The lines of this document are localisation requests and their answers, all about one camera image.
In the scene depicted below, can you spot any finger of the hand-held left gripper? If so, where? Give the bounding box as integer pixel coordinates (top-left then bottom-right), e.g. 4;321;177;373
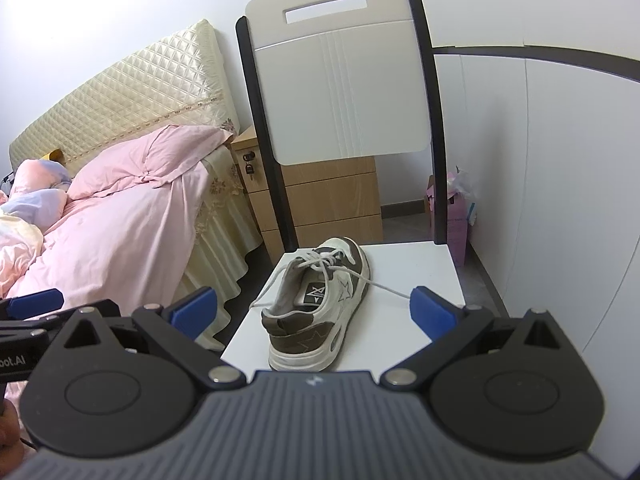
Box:
0;288;120;335

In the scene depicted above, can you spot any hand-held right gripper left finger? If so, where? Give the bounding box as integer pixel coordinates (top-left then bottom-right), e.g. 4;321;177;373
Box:
62;286;248;392

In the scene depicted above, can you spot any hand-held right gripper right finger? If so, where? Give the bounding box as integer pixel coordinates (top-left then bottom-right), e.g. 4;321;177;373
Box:
380;286;569;391

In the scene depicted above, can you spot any grey white shoelace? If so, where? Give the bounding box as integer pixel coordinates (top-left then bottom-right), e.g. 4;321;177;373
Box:
248;251;417;312

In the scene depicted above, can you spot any brown and white sneaker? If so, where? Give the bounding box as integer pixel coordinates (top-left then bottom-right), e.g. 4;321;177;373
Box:
261;236;374;373

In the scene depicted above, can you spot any person's left hand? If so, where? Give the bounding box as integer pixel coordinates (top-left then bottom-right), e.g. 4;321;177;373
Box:
0;394;27;463

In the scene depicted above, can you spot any pink cardboard box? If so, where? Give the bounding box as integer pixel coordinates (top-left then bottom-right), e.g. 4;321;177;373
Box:
425;172;477;267

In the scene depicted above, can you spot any pink cloth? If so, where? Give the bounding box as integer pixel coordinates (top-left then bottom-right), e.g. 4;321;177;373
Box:
0;125;237;401

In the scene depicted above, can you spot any purple peach cloth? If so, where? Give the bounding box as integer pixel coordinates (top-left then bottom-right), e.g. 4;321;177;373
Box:
0;158;74;297

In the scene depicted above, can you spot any clear plastic bag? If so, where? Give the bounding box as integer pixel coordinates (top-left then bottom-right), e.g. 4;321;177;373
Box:
446;164;474;202

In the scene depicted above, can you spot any wooden drawer cabinet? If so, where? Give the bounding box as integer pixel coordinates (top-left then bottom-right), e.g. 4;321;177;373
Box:
231;125;385;268

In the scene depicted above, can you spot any bed with pink bedding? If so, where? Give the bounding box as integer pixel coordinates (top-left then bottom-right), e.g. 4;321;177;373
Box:
9;19;266;353

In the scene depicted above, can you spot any white chair with black frame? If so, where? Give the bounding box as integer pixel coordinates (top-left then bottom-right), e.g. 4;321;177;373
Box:
220;0;512;373

